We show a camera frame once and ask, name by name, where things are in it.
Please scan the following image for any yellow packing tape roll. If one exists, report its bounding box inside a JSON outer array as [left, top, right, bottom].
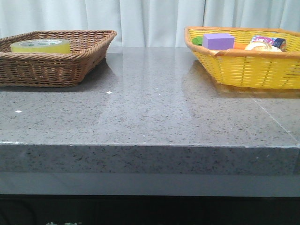
[[10, 38, 71, 53]]

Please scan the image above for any green toy leaf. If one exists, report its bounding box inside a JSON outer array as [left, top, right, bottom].
[[191, 36, 203, 46]]

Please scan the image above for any white curtain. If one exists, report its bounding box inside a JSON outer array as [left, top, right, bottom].
[[0, 0, 300, 47]]

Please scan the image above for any purple foam block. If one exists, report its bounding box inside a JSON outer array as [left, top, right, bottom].
[[202, 33, 235, 50]]

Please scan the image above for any cream bread roll toy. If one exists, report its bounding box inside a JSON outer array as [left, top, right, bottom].
[[245, 42, 282, 52]]

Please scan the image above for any colourful snack packet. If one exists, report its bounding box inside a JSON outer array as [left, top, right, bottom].
[[250, 35, 286, 52]]

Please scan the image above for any brown wicker basket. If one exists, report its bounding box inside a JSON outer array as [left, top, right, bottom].
[[0, 30, 117, 87]]

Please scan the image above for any yellow wicker basket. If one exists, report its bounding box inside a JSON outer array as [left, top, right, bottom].
[[185, 26, 300, 90]]

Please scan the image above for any orange toy carrot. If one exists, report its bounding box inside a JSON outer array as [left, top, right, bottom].
[[233, 42, 247, 50]]

